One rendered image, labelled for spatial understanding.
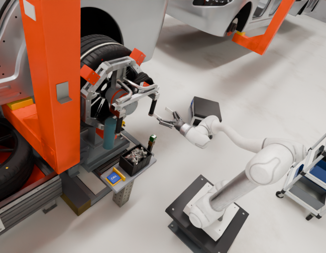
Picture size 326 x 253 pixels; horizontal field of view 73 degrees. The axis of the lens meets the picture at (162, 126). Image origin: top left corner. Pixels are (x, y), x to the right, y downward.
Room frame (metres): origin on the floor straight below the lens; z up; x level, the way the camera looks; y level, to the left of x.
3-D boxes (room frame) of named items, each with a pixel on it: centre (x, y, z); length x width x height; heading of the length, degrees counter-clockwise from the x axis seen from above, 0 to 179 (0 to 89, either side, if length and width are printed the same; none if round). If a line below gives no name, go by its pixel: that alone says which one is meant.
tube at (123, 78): (1.33, 0.25, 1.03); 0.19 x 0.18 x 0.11; 63
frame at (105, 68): (1.30, 0.40, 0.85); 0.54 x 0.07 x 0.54; 153
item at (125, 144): (1.41, 0.54, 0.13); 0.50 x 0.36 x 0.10; 153
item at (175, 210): (0.99, -0.56, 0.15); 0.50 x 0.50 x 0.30; 61
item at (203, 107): (2.37, -0.45, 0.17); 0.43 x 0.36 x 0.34; 7
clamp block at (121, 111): (1.05, 0.30, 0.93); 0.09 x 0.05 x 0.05; 63
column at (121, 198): (1.01, 0.15, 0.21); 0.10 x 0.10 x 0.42; 63
